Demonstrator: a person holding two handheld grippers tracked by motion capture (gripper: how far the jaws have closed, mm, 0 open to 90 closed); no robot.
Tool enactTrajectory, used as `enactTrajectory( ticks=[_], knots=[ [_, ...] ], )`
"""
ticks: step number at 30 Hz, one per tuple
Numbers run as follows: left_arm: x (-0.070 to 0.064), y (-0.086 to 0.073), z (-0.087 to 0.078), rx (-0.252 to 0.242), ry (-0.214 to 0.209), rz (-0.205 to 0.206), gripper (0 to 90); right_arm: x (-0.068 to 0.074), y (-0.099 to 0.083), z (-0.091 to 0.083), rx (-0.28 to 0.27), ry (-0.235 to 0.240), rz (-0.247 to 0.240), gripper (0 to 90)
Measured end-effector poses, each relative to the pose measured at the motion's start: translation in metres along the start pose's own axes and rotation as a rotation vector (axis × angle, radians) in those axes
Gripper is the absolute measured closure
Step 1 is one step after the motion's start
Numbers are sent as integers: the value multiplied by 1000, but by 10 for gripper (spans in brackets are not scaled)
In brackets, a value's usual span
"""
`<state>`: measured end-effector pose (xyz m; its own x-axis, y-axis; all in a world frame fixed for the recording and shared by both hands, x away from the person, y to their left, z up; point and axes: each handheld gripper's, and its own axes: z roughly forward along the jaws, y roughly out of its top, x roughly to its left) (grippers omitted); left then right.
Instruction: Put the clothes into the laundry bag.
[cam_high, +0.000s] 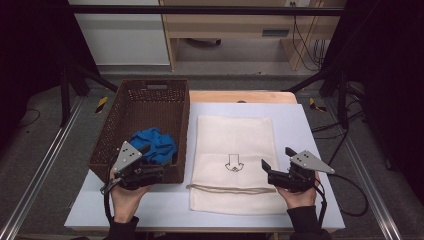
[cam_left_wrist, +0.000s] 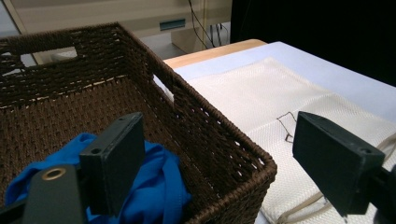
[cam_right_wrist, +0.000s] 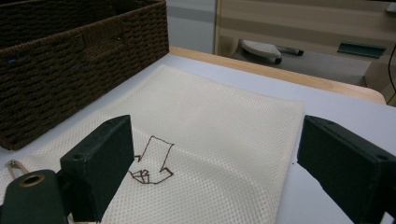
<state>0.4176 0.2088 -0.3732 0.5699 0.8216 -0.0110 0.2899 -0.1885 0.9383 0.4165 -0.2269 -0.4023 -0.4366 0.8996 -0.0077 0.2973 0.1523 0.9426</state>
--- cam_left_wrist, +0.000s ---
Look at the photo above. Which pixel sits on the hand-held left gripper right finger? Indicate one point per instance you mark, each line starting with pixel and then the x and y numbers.
pixel 330 161

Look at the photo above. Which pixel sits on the black curtain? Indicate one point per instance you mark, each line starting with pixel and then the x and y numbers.
pixel 314 34

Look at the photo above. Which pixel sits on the light blue table cover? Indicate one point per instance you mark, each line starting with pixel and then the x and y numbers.
pixel 327 71

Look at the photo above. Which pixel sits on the blue cloth garment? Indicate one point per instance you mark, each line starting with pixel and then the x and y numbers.
pixel 155 183

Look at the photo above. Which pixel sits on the beige cabinet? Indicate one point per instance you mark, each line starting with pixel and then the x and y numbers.
pixel 124 15

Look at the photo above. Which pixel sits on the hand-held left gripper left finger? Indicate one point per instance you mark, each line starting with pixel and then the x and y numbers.
pixel 113 161

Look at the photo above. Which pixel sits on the white mesh laundry bag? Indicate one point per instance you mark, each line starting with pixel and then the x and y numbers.
pixel 280 93

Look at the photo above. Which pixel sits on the brown woven basket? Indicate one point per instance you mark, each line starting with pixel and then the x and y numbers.
pixel 93 102

